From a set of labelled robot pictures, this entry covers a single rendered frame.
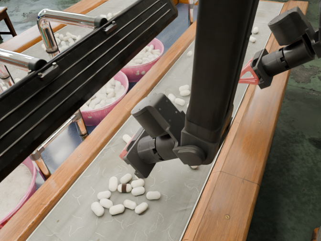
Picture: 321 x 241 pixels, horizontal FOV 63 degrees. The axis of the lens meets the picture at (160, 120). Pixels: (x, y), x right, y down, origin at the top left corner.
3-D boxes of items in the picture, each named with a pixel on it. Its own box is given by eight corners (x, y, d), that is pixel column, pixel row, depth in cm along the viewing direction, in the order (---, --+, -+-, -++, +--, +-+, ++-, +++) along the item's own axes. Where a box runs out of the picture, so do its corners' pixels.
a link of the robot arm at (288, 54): (318, 61, 59) (320, 50, 63) (304, 36, 57) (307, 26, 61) (288, 73, 64) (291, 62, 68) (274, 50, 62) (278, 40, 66)
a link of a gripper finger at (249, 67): (226, 75, 73) (256, 61, 66) (233, 63, 78) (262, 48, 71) (239, 94, 75) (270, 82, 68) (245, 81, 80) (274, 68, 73)
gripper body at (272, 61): (250, 69, 66) (278, 56, 60) (258, 50, 72) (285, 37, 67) (263, 89, 67) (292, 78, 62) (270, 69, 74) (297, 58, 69)
